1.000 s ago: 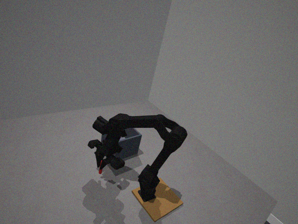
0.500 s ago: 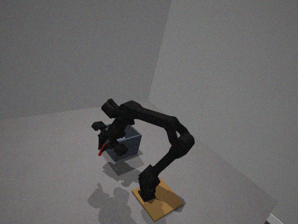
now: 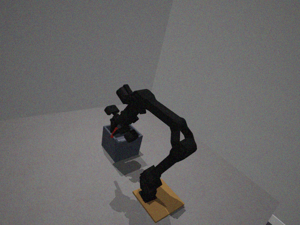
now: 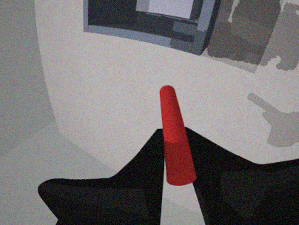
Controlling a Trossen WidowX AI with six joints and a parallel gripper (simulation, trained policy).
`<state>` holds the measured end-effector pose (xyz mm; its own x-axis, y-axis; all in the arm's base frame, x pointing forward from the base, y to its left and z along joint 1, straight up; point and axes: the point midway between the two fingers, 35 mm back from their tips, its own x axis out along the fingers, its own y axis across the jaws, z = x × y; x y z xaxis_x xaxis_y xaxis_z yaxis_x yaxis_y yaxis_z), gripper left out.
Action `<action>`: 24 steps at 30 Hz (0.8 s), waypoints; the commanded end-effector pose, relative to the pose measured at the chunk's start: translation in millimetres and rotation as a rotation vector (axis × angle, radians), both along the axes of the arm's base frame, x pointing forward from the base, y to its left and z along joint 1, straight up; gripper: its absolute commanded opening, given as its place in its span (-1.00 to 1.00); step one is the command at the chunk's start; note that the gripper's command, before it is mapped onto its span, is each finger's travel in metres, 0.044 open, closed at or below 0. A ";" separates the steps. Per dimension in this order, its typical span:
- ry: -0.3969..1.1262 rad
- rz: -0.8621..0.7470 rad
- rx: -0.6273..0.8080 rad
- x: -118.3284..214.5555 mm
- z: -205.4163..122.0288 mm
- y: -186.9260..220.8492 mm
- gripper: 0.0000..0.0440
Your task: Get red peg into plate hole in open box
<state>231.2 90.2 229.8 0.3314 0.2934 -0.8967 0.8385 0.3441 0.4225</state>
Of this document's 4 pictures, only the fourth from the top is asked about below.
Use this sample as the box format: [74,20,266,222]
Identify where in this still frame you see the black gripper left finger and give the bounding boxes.
[37,128,164,225]

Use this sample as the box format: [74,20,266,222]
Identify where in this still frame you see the red peg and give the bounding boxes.
[161,85,197,187]

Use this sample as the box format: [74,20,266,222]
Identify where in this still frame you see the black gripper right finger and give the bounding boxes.
[185,127,299,225]

